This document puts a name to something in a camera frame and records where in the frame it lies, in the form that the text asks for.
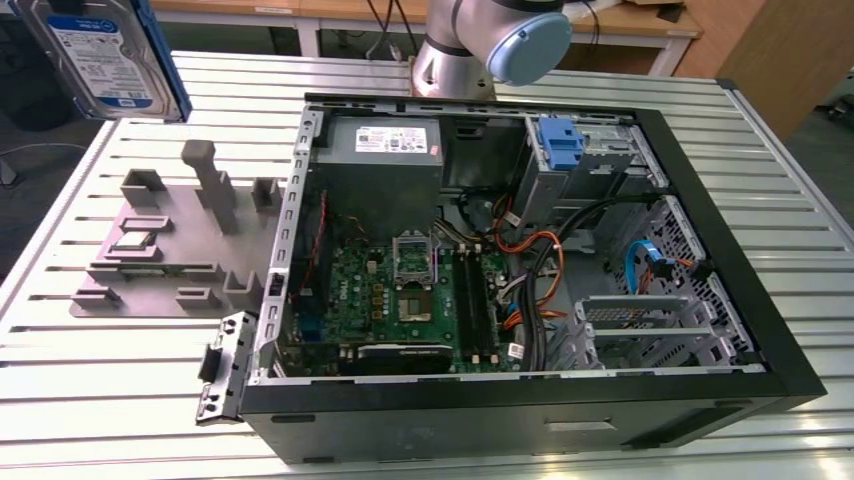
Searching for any hard disk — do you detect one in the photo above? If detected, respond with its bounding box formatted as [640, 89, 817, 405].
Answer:
[12, 0, 195, 124]

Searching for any metal disk bay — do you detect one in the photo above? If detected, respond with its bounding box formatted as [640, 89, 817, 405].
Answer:
[573, 294, 756, 371]

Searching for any metal socket cover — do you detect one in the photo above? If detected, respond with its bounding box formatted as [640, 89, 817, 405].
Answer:
[390, 230, 439, 291]

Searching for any green motherboard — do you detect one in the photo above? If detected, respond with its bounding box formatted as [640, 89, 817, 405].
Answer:
[279, 232, 529, 376]

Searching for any CPU socket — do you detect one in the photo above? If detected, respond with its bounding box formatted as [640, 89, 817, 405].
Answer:
[397, 294, 439, 324]

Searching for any black RAM slot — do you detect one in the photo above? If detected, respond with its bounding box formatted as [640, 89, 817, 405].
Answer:
[451, 244, 482, 364]
[469, 244, 501, 364]

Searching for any gray power supply unit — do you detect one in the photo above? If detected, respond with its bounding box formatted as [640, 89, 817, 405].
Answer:
[311, 115, 446, 241]

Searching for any metal drive cage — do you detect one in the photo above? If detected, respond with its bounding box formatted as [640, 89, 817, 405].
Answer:
[517, 117, 669, 226]

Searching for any black graphics card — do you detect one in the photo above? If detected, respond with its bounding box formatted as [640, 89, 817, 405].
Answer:
[337, 342, 455, 376]

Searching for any blue drive latch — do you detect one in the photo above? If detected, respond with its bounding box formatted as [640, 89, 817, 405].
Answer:
[538, 117, 586, 171]

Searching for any gray parts rack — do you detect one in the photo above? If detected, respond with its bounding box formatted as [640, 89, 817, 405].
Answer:
[68, 139, 290, 320]

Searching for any black PC case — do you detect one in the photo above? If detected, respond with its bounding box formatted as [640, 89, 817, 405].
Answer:
[197, 91, 829, 464]

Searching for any green RAM stick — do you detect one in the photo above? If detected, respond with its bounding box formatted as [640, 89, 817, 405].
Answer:
[99, 267, 186, 278]

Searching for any silver CPU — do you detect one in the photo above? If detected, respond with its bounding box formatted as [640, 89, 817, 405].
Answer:
[113, 232, 159, 251]

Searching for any wooden desk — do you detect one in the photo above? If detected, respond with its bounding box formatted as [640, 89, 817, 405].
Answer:
[150, 0, 706, 76]

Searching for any black chair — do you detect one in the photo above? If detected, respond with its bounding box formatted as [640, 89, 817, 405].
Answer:
[0, 14, 89, 134]

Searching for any wooden cabinet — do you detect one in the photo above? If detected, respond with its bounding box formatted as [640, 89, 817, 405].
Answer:
[673, 0, 854, 141]

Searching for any orange wire bundle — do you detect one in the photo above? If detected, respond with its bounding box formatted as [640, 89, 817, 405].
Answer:
[493, 192, 569, 321]

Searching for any black cable bundle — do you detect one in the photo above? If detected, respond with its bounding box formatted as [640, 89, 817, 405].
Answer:
[520, 192, 673, 372]

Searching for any blue wire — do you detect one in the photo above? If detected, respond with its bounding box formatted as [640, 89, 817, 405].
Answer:
[626, 239, 669, 296]

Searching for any metal case latch bracket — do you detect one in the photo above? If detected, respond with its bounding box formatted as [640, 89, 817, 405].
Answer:
[195, 309, 261, 426]

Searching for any orange power wire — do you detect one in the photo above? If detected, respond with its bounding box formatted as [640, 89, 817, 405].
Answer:
[650, 257, 709, 281]

